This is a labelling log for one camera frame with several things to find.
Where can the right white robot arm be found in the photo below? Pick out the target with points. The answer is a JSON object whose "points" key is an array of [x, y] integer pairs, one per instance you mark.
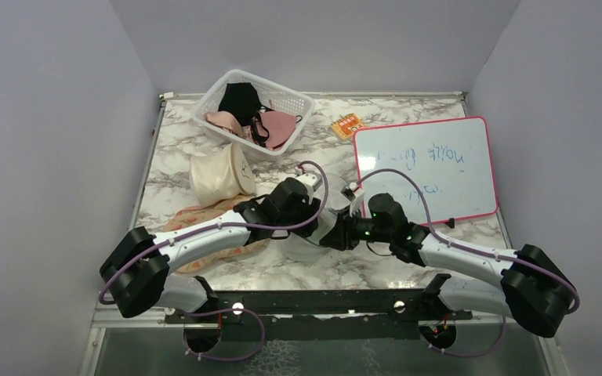
{"points": [[525, 285]]}

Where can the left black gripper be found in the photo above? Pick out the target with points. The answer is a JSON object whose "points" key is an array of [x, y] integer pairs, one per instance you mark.
{"points": [[309, 210]]}

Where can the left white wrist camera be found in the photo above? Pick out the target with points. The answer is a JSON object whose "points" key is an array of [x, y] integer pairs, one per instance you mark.
{"points": [[312, 181]]}

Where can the pink satin bra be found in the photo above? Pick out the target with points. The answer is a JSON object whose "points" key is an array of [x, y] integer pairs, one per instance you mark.
{"points": [[246, 132]]}

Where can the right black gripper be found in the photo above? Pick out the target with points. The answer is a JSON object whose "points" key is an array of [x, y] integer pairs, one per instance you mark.
{"points": [[341, 236]]}

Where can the beige bra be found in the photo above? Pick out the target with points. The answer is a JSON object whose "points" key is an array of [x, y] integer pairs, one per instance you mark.
{"points": [[226, 121]]}

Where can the pink framed whiteboard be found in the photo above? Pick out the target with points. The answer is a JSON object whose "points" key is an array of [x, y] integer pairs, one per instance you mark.
{"points": [[436, 170]]}

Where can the floral orange laundry bag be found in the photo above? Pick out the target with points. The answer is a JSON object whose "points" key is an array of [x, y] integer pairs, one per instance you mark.
{"points": [[191, 216]]}

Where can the dusty pink black-trimmed bra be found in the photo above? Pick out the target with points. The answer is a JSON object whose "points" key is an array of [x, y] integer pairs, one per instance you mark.
{"points": [[271, 129]]}

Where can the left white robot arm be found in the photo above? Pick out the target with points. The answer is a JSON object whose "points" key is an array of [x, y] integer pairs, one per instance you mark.
{"points": [[136, 271]]}

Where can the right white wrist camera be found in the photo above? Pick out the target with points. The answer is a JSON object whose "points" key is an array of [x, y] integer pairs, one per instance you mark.
{"points": [[355, 194]]}

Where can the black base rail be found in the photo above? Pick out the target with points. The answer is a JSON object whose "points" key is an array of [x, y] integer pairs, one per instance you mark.
{"points": [[247, 316]]}

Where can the cream cylindrical laundry bag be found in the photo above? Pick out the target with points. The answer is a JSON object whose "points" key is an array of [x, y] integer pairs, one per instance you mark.
{"points": [[220, 176]]}

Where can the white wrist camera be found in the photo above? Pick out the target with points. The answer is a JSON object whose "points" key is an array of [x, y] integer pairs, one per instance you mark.
{"points": [[355, 194], [312, 181]]}

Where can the orange card pack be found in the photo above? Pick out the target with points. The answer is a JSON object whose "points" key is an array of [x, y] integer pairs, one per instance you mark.
{"points": [[347, 125]]}

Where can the black garment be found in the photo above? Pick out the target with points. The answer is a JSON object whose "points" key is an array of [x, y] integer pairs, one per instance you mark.
{"points": [[242, 101]]}

